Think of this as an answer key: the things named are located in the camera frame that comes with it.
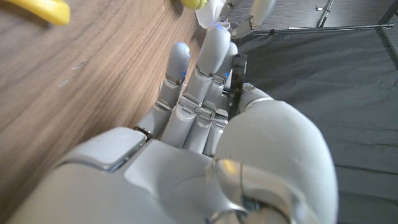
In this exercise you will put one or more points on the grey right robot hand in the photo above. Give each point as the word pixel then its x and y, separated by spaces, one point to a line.
pixel 174 174

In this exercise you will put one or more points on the black hand mirror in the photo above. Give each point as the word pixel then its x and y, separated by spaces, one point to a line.
pixel 237 81

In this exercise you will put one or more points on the yellow banana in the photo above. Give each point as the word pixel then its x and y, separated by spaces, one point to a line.
pixel 43 9

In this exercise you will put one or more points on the yellow lemon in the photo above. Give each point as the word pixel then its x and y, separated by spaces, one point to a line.
pixel 194 3

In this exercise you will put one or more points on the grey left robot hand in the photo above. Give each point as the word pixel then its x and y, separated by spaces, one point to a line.
pixel 262 9

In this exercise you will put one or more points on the black backdrop stand pole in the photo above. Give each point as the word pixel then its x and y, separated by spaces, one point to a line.
pixel 326 28

